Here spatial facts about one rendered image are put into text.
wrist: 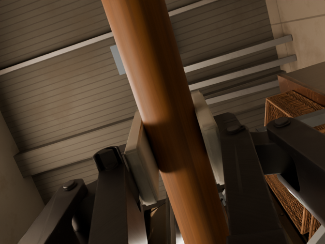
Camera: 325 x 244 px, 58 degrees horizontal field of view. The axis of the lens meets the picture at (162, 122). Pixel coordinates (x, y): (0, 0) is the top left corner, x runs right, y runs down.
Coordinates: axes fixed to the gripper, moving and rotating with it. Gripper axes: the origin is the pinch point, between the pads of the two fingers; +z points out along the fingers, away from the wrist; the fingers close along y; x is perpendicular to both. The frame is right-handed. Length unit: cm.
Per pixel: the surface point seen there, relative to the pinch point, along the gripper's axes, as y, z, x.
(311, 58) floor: 117, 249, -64
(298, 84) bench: 60, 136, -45
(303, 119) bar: 39, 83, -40
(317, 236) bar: 19, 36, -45
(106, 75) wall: -81, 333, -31
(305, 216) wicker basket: 36, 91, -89
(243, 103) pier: 63, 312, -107
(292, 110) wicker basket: 48, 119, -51
